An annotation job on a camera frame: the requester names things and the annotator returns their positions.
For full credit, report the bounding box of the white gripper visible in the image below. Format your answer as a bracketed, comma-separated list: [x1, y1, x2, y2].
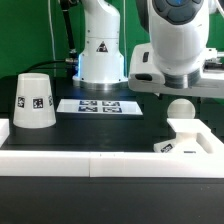
[128, 43, 224, 99]

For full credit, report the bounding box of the white lamp bulb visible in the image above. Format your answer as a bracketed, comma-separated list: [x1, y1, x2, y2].
[167, 99, 195, 119]

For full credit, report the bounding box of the white lamp base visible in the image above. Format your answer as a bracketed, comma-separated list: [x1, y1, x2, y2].
[153, 118, 214, 154]

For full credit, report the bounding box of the white lamp shade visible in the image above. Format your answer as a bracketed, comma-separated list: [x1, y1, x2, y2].
[13, 73, 56, 129]

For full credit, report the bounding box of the white marker sheet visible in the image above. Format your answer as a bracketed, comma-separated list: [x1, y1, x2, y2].
[57, 99, 142, 115]

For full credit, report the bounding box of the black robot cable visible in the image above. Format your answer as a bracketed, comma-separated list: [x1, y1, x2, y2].
[25, 0, 80, 73]

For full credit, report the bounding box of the white hanging cable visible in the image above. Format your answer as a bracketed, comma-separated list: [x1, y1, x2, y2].
[47, 0, 57, 62]

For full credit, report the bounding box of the white border frame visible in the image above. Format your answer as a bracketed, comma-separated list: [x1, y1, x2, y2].
[0, 119, 224, 178]

